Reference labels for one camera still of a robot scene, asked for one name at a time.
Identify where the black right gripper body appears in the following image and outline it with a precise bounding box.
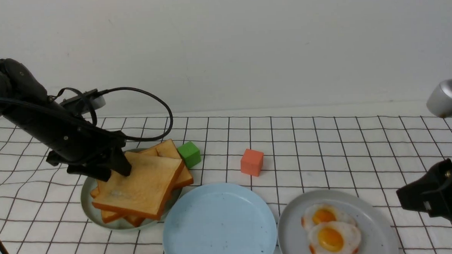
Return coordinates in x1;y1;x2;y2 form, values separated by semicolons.
396;159;452;222

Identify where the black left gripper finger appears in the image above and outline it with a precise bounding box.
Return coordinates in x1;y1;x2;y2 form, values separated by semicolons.
67;162;112;182
109;147;132;177

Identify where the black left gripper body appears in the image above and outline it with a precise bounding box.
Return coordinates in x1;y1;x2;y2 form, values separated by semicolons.
19;107;125;164

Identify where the toast slice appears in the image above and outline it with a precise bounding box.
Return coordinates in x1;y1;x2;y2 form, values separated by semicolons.
90;148;159;227
90;185;146;230
139;139;194;190
92;151;184;220

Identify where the fried egg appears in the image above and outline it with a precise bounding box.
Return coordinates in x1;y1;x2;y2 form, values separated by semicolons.
307;221;362;254
301;203;357;231

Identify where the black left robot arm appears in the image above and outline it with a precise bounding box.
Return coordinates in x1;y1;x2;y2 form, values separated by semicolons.
0;59;132;182

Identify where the green plate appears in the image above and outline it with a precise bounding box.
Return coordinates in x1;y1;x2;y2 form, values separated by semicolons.
78;146;184;233

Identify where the green cube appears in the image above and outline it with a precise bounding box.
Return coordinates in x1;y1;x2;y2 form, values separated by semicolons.
177;142;202;169

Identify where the white grid tablecloth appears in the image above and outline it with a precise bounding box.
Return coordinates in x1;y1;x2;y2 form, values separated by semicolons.
0;113;452;254

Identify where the grey plate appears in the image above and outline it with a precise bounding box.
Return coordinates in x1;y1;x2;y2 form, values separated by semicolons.
277;190;400;254

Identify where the light blue plate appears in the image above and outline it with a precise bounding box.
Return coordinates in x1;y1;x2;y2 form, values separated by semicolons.
162;183;277;254

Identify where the orange cube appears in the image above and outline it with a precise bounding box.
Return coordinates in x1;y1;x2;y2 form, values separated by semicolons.
240;148;264;177

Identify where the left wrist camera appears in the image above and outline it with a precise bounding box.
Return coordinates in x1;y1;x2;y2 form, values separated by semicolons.
60;89;106;116

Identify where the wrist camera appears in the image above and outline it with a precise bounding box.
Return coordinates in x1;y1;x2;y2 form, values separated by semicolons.
60;89;106;116
426;79;452;119

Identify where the black left camera cable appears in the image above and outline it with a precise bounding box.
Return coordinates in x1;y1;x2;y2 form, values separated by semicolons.
0;82;175;148

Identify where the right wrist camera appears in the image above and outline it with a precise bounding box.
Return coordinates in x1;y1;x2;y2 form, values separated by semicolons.
426;79;452;119

